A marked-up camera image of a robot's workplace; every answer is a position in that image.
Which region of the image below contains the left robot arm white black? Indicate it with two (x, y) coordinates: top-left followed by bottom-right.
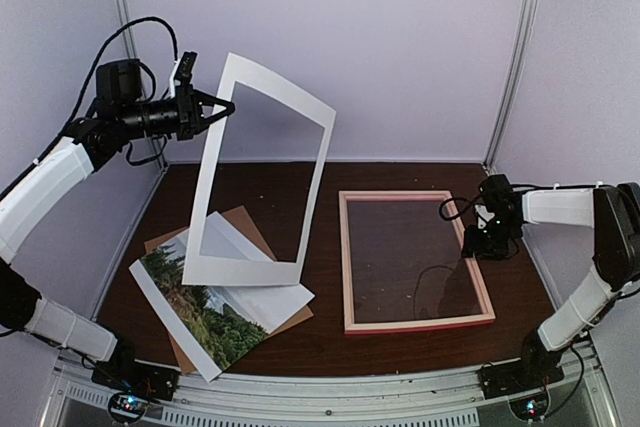
(1, 52), (235, 391)

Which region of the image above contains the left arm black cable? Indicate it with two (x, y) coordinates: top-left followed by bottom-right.
(64, 16), (181, 123)

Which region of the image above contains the left aluminium corner post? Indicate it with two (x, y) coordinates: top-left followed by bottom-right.
(114, 0), (167, 172)

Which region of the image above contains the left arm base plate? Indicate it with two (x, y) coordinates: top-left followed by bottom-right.
(91, 361), (180, 401)

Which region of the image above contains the brown backing board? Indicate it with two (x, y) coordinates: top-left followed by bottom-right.
(144, 206), (314, 374)

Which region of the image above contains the right aluminium corner post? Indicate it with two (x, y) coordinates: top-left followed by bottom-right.
(483, 0), (539, 173)

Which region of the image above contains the clear acrylic sheet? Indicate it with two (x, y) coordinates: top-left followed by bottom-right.
(347, 200), (485, 324)

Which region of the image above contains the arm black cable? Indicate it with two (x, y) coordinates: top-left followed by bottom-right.
(438, 196), (484, 223)
(64, 16), (181, 123)

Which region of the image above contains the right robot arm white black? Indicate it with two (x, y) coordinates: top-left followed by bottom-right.
(461, 174), (639, 389)

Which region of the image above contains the aluminium front rail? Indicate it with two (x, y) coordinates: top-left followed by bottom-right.
(49, 331), (616, 427)

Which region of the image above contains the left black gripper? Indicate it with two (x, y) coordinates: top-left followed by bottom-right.
(119, 83), (235, 140)

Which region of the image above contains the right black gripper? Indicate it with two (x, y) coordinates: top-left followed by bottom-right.
(462, 215), (522, 260)

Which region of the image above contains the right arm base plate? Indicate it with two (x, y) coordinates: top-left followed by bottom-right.
(477, 360), (564, 399)

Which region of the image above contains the landscape photo print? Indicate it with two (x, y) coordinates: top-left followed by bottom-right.
(129, 228), (314, 382)

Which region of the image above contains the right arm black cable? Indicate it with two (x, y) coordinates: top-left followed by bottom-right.
(438, 196), (484, 223)

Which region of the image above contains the aluminium corner post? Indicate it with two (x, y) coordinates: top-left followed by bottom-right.
(483, 0), (539, 173)
(114, 0), (167, 172)

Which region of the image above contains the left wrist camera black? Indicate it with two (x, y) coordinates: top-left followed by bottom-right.
(168, 51), (197, 98)

